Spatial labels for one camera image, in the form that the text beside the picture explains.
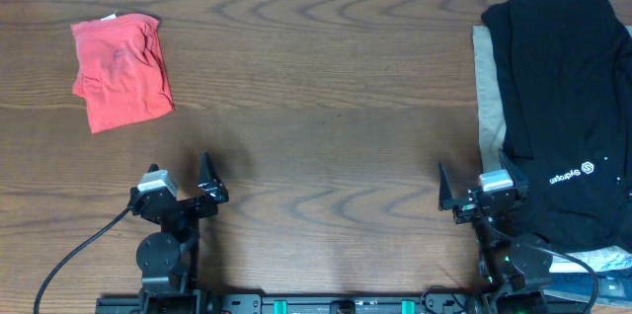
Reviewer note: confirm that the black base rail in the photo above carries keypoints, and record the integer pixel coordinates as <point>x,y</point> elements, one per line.
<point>436,301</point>

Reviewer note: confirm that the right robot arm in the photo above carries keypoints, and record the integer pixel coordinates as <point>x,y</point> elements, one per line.
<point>517,267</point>

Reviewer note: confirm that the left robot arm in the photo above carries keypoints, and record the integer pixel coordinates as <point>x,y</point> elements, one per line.
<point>168,259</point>

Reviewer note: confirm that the black t-shirt with logo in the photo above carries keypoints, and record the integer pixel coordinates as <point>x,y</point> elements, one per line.
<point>573,218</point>

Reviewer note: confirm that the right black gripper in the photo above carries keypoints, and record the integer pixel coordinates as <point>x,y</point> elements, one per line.
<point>474,200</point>

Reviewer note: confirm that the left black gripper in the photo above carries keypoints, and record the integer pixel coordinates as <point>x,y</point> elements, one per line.
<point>185,203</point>

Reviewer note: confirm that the folded red t-shirt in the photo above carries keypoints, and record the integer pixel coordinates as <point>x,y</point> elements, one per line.
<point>122,75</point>

